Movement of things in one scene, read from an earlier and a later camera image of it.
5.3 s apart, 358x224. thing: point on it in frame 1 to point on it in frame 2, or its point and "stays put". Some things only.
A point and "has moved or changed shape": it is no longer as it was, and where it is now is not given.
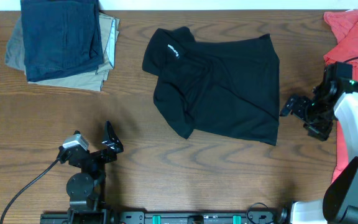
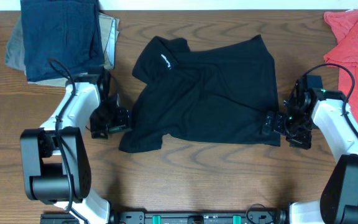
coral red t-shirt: x=355 y=32 stays put
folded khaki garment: x=91 y=79 stays put
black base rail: x=102 y=215 stays put
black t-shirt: x=227 y=87 has moved or changed shape
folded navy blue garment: x=61 y=38 stays put
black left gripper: x=115 y=147 to x=123 y=123
